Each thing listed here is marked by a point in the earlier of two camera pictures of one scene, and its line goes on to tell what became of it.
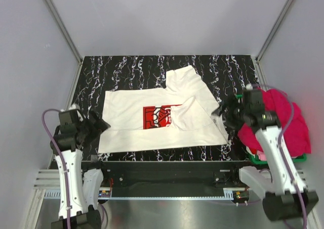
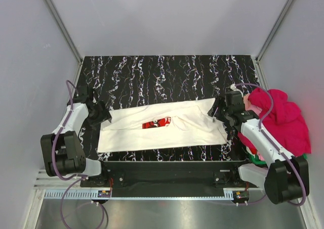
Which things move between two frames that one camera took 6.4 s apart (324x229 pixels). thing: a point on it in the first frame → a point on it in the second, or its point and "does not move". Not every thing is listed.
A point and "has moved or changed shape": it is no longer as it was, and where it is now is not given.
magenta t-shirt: [293, 124] does not move
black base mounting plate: [169, 178] does not move
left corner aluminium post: [62, 25] does not move
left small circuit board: [104, 193] does not move
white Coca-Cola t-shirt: [181, 116] has moved or changed shape
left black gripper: [99, 125] → [104, 115]
